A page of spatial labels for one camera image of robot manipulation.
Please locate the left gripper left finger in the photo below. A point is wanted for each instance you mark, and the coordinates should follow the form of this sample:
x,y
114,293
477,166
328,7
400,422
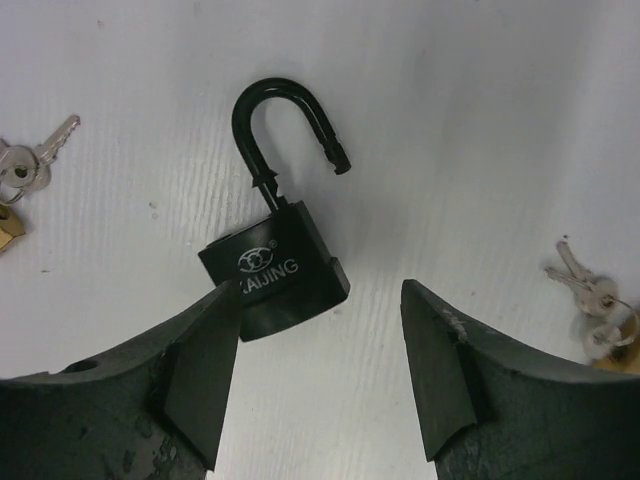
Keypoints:
x,y
152,407

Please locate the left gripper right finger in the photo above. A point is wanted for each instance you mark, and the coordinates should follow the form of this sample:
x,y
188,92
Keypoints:
x,y
492,407

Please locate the black padlock shackle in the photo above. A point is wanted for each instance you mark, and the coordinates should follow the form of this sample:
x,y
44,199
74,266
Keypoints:
x,y
284,269

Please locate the small brass padlock long shackle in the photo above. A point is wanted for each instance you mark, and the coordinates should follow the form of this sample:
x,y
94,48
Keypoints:
x,y
11,227

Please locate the silver keys of small padlock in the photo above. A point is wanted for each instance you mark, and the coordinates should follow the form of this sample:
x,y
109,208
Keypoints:
x,y
28,169

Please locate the large brass padlock long shackle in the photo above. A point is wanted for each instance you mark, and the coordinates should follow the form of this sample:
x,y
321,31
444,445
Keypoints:
x,y
623,359

